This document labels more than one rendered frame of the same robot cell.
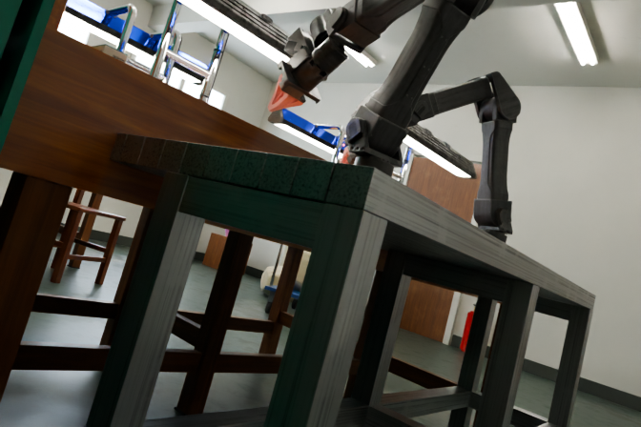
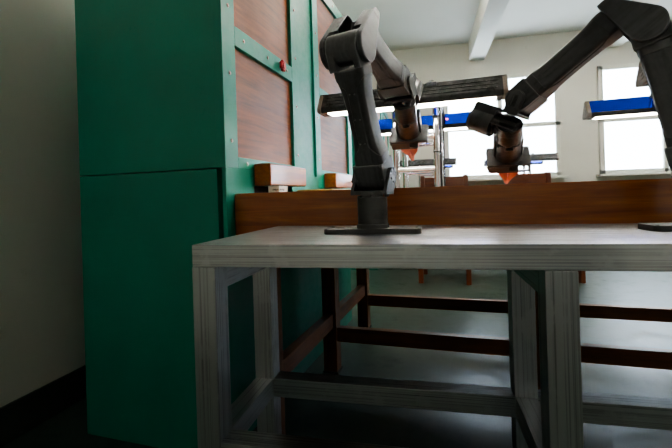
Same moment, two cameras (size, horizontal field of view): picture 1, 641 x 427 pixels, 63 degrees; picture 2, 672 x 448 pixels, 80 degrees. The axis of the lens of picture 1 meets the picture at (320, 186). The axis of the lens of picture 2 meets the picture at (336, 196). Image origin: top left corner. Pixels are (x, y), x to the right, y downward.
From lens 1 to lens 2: 0.90 m
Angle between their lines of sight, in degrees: 64
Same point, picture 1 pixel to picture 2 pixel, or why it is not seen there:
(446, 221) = (283, 252)
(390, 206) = (213, 259)
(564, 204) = not seen: outside the picture
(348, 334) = (207, 328)
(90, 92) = (260, 213)
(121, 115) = (276, 217)
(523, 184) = not seen: outside the picture
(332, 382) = (205, 352)
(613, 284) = not seen: outside the picture
